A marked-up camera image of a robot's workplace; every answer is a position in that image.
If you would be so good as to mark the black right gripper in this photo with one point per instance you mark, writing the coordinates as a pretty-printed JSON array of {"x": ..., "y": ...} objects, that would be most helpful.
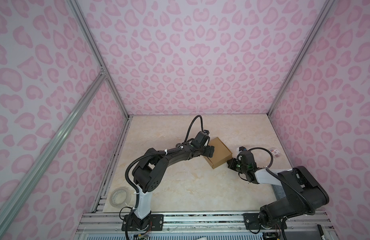
[{"x": 231, "y": 166}]

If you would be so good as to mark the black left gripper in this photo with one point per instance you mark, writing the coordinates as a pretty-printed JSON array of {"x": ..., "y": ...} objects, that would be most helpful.
[{"x": 210, "y": 152}]

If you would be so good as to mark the brown cardboard box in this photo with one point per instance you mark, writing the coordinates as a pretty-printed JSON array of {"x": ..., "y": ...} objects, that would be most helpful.
[{"x": 221, "y": 155}]

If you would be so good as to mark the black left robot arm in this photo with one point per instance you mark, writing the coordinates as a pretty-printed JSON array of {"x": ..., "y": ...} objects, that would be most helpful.
[{"x": 146, "y": 172}]

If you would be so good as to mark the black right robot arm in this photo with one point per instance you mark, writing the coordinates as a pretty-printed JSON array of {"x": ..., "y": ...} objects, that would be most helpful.
[{"x": 303, "y": 194}]

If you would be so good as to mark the small pink card packet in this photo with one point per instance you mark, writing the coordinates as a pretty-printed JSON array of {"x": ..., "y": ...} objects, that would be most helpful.
[{"x": 276, "y": 152}]

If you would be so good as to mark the grey foam pad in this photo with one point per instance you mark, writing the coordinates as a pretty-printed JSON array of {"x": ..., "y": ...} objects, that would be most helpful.
[{"x": 279, "y": 192}]

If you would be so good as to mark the clear tape roll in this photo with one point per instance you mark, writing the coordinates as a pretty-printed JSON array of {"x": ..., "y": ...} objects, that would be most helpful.
[{"x": 120, "y": 198}]

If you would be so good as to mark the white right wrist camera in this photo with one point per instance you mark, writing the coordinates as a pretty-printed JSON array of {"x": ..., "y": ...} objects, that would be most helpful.
[{"x": 240, "y": 149}]

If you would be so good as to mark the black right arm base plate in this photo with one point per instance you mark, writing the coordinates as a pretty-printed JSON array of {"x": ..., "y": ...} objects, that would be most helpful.
[{"x": 252, "y": 222}]

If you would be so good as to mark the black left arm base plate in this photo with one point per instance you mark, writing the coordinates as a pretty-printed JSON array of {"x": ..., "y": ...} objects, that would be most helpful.
[{"x": 152, "y": 222}]

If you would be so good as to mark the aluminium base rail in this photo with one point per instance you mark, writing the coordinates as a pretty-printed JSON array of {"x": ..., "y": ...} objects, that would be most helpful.
[{"x": 216, "y": 225}]

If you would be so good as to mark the aluminium diagonal frame strut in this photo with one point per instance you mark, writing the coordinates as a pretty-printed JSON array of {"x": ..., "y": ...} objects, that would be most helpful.
[{"x": 14, "y": 204}]

